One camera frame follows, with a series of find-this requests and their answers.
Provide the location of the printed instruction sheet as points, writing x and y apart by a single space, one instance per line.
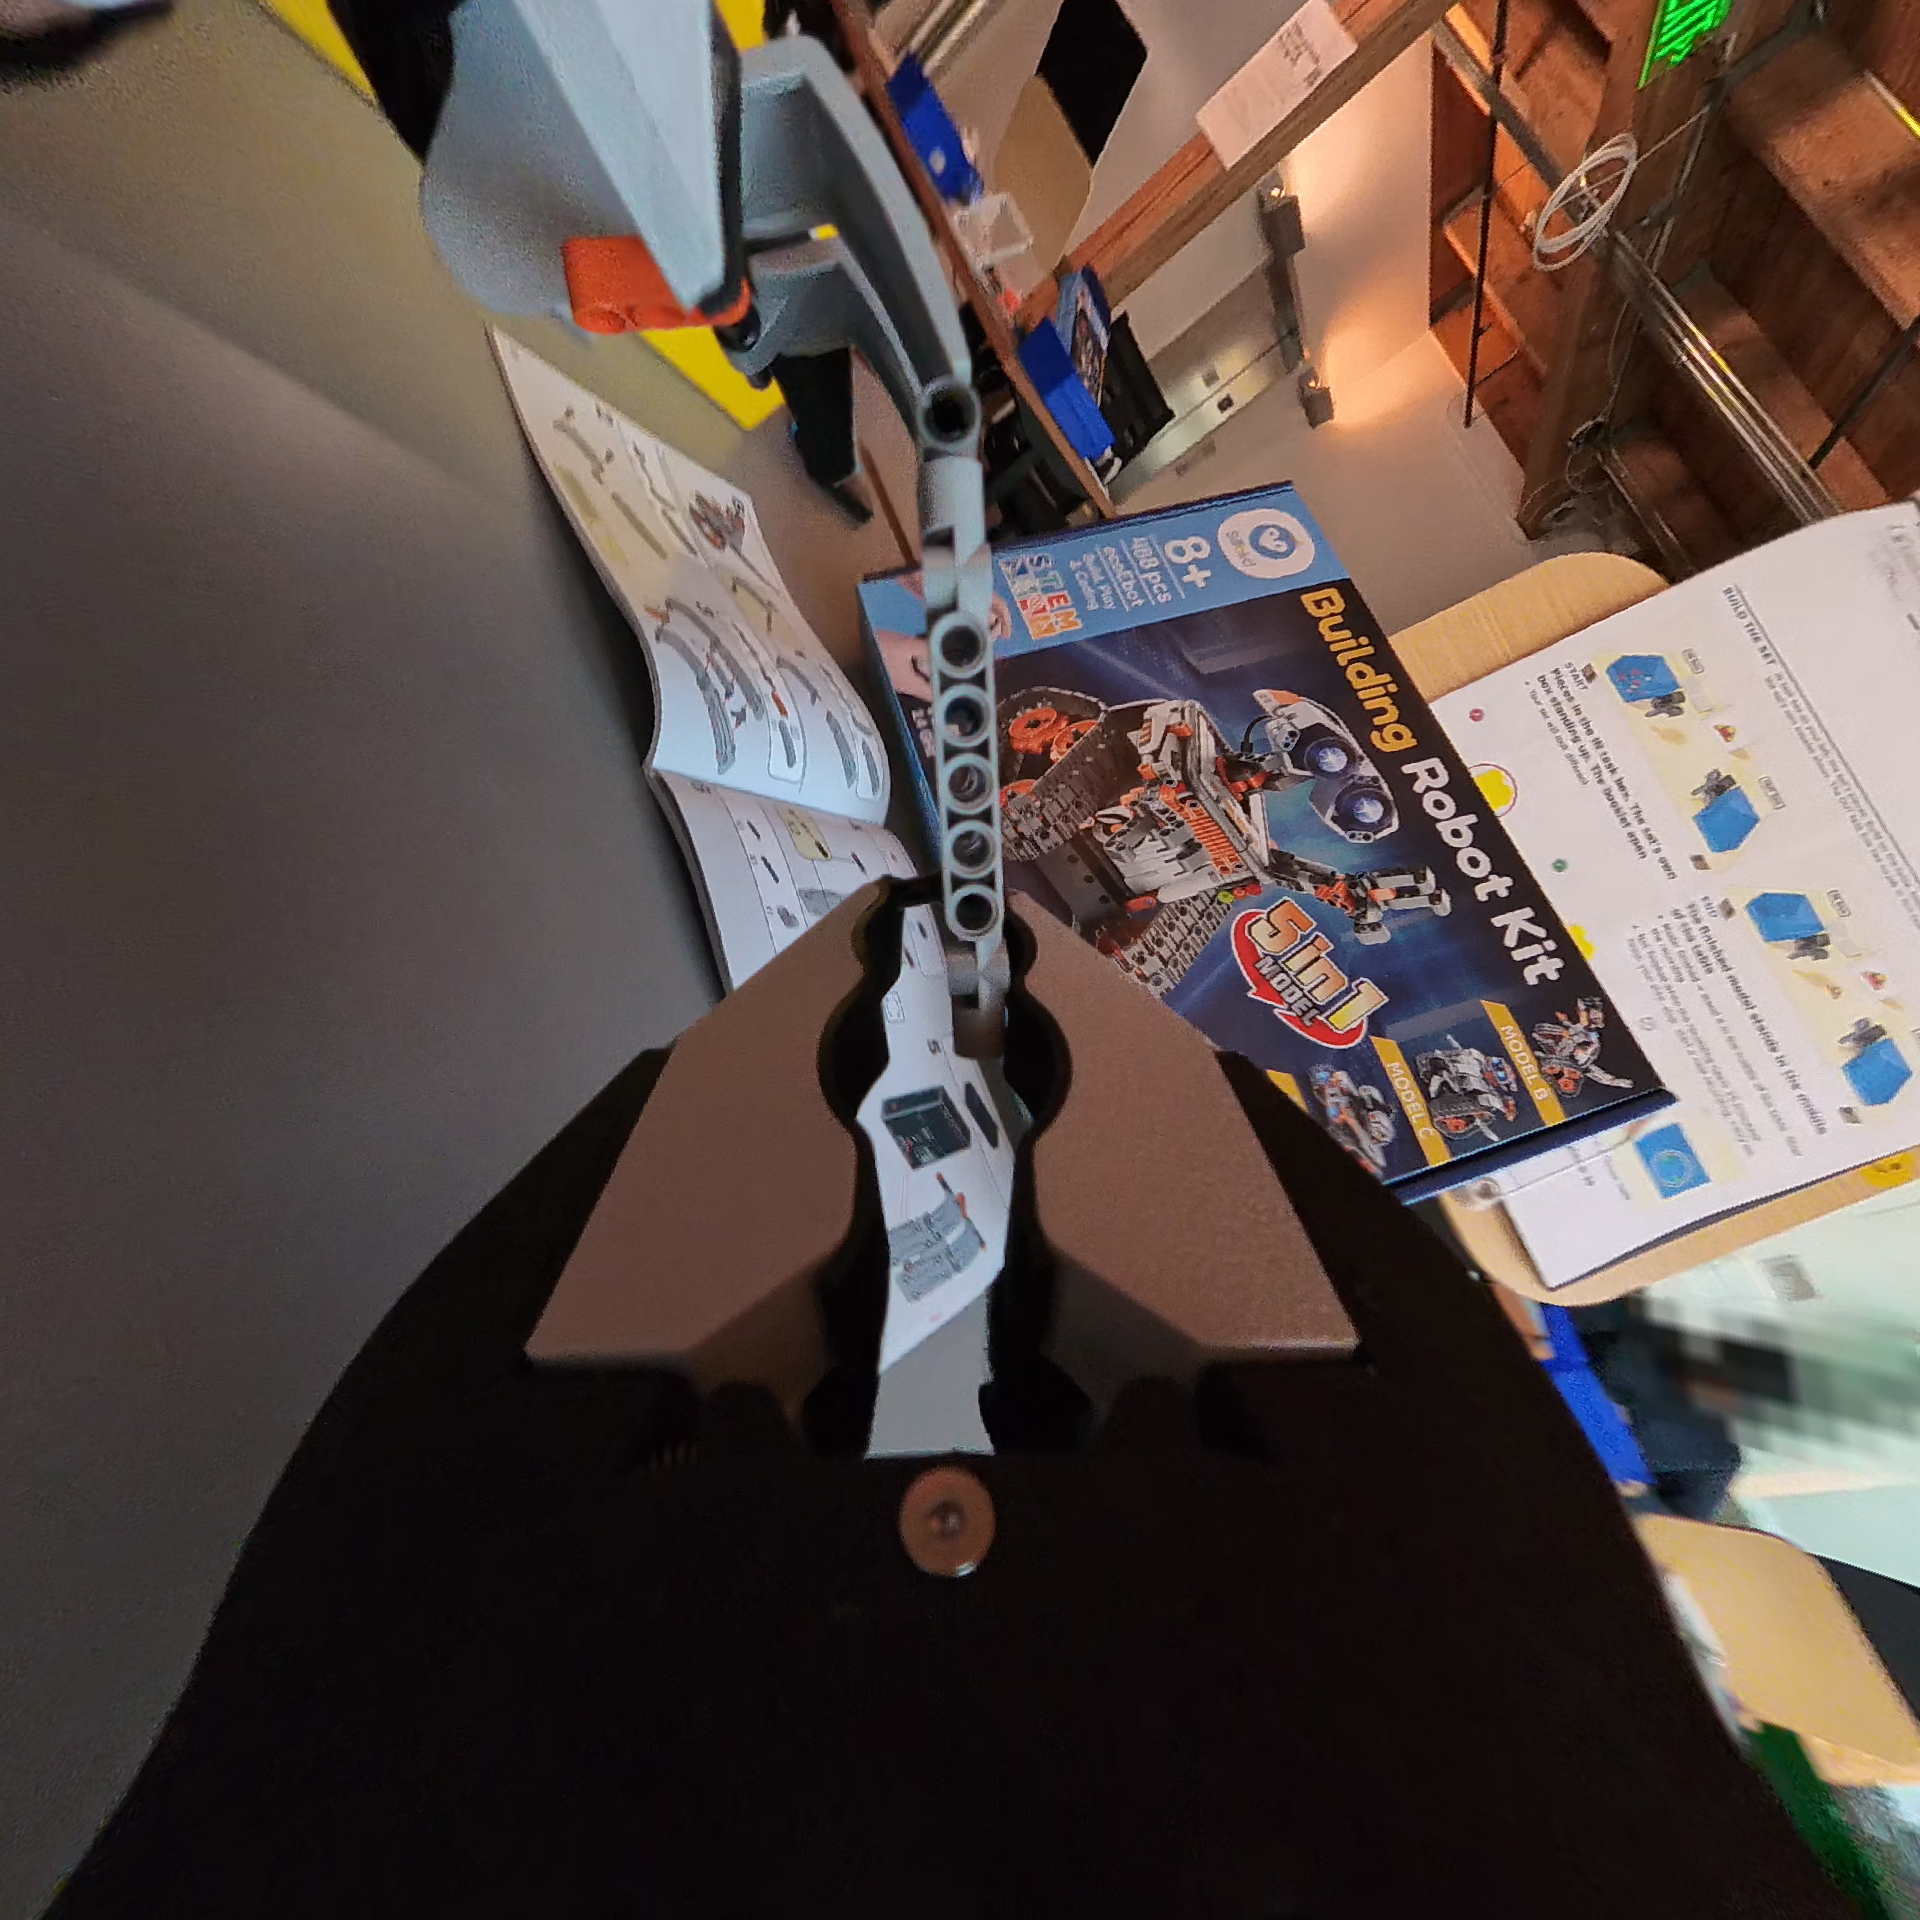
1723 902

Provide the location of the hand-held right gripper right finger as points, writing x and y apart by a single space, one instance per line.
1185 1172

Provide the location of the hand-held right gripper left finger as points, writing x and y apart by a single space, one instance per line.
691 1172

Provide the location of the green exit sign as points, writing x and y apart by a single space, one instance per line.
1686 37

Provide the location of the white paper note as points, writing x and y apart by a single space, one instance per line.
1275 84

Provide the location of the white instruction booklet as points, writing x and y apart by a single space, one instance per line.
721 646

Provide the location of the blue bin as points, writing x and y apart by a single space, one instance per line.
1072 390

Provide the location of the wooden display board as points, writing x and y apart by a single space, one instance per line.
1500 615

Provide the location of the blue robot kit box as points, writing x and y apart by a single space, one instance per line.
1275 840

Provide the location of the grey building block assembly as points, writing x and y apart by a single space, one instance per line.
960 720

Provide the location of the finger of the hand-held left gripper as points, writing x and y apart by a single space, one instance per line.
598 120

